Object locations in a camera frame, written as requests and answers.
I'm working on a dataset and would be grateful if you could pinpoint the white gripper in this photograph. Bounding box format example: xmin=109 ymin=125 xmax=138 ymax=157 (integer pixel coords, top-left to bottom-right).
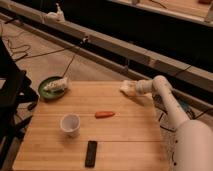
xmin=125 ymin=80 xmax=148 ymax=97

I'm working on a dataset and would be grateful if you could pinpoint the white sponge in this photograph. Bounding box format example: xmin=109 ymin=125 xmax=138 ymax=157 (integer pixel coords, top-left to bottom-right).
xmin=120 ymin=80 xmax=135 ymax=95

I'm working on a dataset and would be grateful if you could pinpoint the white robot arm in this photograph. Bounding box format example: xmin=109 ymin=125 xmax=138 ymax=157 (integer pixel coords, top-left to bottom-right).
xmin=120 ymin=75 xmax=213 ymax=171

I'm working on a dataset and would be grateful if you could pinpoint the white ceramic cup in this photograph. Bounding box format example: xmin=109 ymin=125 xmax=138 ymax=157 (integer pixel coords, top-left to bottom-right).
xmin=60 ymin=114 xmax=80 ymax=138

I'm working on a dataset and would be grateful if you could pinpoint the orange carrot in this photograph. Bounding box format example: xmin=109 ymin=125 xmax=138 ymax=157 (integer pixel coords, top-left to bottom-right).
xmin=95 ymin=111 xmax=115 ymax=119

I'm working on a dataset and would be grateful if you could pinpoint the blue power box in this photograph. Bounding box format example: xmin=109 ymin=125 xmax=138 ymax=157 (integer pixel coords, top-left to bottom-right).
xmin=178 ymin=100 xmax=194 ymax=118

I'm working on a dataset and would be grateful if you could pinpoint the white crumpled cloth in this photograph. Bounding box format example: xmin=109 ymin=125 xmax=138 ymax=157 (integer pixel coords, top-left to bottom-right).
xmin=44 ymin=77 xmax=68 ymax=92

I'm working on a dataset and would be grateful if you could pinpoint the black remote control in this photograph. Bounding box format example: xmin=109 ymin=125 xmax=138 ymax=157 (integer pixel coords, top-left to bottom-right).
xmin=85 ymin=141 xmax=98 ymax=168

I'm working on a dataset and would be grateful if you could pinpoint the green plate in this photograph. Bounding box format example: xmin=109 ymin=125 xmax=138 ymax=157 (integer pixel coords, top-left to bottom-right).
xmin=38 ymin=76 xmax=66 ymax=101

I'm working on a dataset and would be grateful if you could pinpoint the black chair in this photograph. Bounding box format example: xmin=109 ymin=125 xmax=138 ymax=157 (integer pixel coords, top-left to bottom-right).
xmin=0 ymin=37 xmax=38 ymax=169

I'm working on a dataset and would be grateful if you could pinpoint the white object on rail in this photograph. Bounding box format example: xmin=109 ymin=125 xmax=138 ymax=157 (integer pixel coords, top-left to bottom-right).
xmin=46 ymin=4 xmax=65 ymax=22

